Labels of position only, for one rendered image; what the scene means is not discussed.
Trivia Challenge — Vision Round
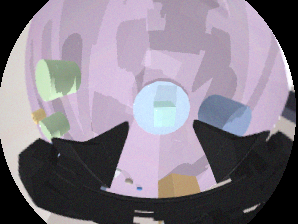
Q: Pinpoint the yellow cylinder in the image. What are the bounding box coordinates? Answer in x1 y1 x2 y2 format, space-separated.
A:
31 108 47 124

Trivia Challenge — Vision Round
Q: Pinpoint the light blue cube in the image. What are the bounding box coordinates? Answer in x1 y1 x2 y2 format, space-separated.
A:
154 101 177 127

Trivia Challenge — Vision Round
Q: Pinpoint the pale blue round disc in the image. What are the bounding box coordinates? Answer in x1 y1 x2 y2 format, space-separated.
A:
133 81 190 135

